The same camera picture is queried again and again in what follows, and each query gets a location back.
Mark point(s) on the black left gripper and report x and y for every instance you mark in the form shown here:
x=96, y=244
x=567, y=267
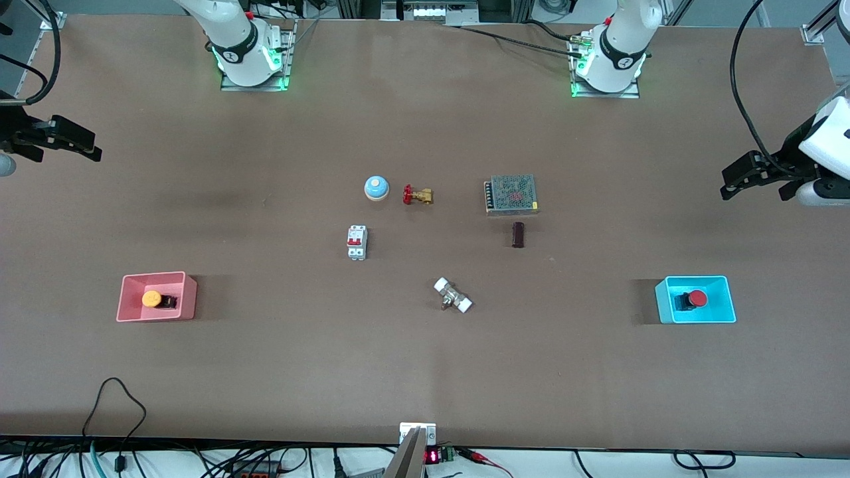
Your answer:
x=795, y=153

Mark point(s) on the cyan plastic bin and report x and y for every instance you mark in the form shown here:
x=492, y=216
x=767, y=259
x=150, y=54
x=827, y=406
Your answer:
x=720, y=309

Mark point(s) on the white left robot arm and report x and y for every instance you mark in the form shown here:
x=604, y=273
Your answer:
x=617, y=50

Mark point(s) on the white circuit breaker red switches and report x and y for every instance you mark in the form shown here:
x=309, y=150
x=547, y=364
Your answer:
x=356, y=243

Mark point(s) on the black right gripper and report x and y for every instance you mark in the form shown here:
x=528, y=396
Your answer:
x=12, y=127

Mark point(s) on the grey metal camera bracket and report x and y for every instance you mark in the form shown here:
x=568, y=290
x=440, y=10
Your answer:
x=415, y=441

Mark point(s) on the metal mesh power supply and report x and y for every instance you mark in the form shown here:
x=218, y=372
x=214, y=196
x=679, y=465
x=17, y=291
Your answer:
x=511, y=194

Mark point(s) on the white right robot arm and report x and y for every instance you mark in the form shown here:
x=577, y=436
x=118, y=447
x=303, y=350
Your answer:
x=236, y=36

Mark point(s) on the aluminium frame corner bracket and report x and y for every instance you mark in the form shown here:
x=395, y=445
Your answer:
x=52, y=21
x=813, y=34

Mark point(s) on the dark brown rectangular block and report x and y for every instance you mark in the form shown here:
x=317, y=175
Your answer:
x=518, y=235

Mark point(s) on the blue dome bell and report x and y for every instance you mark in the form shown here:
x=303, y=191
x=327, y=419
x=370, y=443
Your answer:
x=376, y=187

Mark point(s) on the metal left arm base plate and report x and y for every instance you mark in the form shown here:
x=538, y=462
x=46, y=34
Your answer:
x=607, y=94

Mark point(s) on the metal valve with white caps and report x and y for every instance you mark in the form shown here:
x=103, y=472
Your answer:
x=453, y=296

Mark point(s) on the yellow push button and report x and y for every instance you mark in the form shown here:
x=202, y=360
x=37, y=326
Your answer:
x=153, y=299

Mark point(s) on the red push button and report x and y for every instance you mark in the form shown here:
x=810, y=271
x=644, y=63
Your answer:
x=696, y=299

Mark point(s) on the pink plastic bin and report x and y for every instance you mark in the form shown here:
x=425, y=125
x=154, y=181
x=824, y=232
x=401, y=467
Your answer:
x=133, y=312

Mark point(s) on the red digit display module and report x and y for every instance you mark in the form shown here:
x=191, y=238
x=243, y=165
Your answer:
x=435, y=456

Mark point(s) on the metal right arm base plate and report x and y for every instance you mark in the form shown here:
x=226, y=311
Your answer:
x=289, y=50

